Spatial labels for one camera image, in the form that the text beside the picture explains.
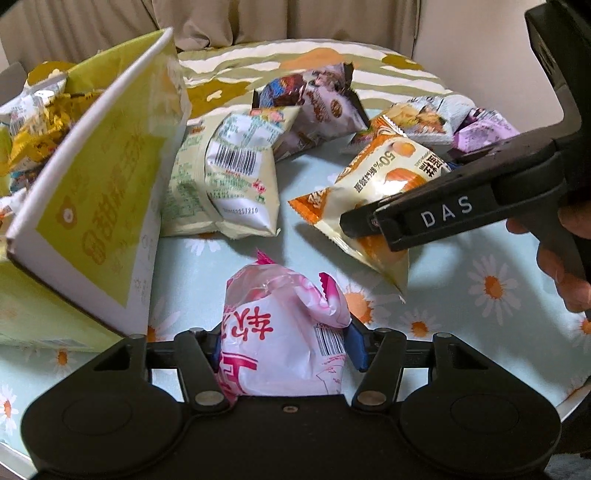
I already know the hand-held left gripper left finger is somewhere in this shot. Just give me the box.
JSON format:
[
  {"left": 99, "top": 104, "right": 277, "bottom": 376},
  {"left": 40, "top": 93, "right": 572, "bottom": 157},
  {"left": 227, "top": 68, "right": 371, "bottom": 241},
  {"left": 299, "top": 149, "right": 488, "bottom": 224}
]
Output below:
[{"left": 92, "top": 329, "right": 232, "bottom": 414}]

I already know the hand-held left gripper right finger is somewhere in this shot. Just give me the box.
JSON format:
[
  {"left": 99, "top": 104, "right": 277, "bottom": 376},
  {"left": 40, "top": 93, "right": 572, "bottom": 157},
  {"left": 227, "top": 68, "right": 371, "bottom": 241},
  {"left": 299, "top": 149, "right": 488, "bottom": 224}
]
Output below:
[{"left": 344, "top": 322, "right": 498, "bottom": 414}]

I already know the cream and orange snack packet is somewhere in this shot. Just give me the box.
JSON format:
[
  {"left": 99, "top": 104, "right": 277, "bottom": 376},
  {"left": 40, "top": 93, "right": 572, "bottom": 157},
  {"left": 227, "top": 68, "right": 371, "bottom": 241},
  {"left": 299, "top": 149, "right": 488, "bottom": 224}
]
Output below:
[{"left": 288, "top": 135, "right": 456, "bottom": 306}]

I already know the pink and white snack packet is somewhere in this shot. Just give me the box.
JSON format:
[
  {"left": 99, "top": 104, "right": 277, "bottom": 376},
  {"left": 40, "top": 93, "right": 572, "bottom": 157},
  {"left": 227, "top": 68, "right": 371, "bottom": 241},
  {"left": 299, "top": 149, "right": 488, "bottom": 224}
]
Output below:
[{"left": 216, "top": 249, "right": 353, "bottom": 398}]

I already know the yellow-green cardboard box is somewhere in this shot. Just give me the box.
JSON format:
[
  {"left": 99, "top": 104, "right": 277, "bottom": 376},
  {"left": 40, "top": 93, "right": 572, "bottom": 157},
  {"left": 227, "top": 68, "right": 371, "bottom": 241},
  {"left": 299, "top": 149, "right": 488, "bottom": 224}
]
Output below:
[{"left": 0, "top": 28, "right": 193, "bottom": 352}]

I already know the yellow and dark snack packet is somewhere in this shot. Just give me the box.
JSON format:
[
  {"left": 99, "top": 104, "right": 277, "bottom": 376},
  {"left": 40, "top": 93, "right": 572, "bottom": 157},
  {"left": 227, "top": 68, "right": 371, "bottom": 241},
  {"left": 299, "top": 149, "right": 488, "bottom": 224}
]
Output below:
[{"left": 8, "top": 89, "right": 103, "bottom": 175}]

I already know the person's right hand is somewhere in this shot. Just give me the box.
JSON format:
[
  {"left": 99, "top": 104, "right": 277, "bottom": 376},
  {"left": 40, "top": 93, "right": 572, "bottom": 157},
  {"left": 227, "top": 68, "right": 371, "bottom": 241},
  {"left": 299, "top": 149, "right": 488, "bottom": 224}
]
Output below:
[{"left": 505, "top": 199, "right": 591, "bottom": 321}]

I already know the purple snack packet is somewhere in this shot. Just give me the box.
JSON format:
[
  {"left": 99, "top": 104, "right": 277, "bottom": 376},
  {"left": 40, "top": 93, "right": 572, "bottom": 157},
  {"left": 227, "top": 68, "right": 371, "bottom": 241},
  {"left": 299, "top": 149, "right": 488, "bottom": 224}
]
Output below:
[{"left": 450, "top": 107, "right": 521, "bottom": 154}]

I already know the grey-white chip packet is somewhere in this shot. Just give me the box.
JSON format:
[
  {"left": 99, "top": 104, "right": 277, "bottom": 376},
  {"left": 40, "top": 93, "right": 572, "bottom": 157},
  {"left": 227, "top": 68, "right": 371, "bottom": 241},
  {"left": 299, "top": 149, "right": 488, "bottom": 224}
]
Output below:
[{"left": 353, "top": 93, "right": 477, "bottom": 147}]

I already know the brown and lilac snack packet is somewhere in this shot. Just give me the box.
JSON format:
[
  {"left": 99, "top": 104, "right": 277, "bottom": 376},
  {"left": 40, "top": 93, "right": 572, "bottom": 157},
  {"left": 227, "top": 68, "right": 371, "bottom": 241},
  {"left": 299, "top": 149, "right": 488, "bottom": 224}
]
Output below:
[{"left": 252, "top": 61, "right": 371, "bottom": 163}]

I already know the pale green snack packet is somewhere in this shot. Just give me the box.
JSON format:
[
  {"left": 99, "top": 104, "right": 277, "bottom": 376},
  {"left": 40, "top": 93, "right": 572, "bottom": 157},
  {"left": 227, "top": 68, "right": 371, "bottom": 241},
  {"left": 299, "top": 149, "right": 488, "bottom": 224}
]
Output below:
[
  {"left": 202, "top": 105, "right": 302, "bottom": 240},
  {"left": 158, "top": 124, "right": 223, "bottom": 237}
]

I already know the floral striped blanket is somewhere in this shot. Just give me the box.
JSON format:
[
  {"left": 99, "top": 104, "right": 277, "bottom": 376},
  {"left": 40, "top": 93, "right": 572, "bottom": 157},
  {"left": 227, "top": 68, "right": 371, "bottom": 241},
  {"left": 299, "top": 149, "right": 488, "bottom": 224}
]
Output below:
[{"left": 25, "top": 38, "right": 465, "bottom": 121}]

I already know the beige curtain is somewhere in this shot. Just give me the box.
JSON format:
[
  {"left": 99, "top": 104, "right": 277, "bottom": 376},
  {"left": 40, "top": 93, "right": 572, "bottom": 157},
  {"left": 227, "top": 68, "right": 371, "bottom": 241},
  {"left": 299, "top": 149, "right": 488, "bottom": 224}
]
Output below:
[{"left": 0, "top": 0, "right": 422, "bottom": 52}]

